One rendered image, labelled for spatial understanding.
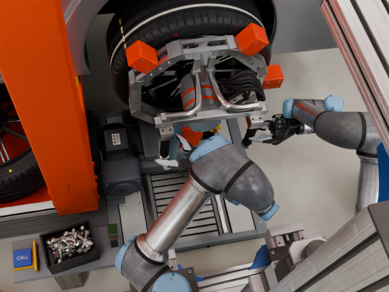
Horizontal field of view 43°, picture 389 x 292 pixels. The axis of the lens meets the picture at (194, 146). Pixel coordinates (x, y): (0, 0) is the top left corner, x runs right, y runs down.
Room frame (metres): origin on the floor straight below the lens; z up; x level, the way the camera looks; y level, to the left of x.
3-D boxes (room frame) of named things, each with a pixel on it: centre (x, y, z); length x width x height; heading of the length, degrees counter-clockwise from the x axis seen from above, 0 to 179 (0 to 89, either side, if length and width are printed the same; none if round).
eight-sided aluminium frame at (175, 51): (1.16, 0.04, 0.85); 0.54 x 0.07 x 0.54; 113
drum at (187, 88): (1.09, 0.02, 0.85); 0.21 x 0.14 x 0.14; 23
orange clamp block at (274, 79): (1.28, -0.25, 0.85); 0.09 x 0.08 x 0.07; 113
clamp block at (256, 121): (1.03, -0.19, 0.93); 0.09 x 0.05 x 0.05; 23
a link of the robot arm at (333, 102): (1.11, -0.46, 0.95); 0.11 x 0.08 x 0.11; 103
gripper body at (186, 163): (0.82, -0.02, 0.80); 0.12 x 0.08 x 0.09; 68
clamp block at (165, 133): (0.90, 0.12, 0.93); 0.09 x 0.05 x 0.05; 23
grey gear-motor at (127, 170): (1.05, 0.36, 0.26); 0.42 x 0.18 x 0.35; 23
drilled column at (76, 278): (0.48, 0.45, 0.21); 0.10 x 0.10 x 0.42; 23
